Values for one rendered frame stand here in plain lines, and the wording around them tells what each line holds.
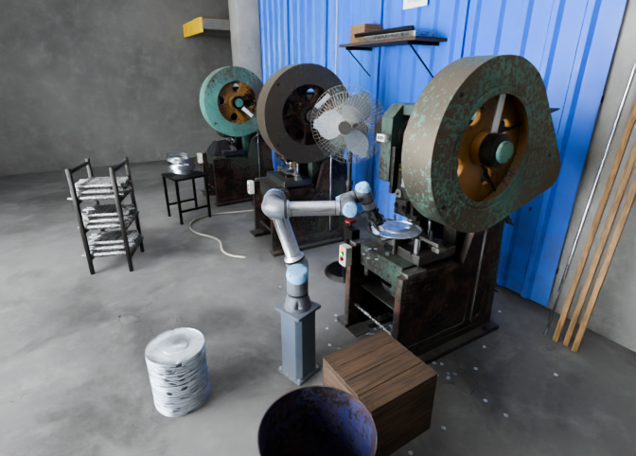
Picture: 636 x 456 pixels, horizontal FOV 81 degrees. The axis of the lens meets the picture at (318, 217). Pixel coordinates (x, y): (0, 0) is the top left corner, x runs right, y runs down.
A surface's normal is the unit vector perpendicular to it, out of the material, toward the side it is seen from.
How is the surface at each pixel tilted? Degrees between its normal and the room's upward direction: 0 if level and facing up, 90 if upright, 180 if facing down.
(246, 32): 90
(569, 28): 90
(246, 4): 90
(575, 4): 90
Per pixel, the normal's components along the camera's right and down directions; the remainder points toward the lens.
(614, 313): -0.86, 0.18
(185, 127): 0.51, 0.31
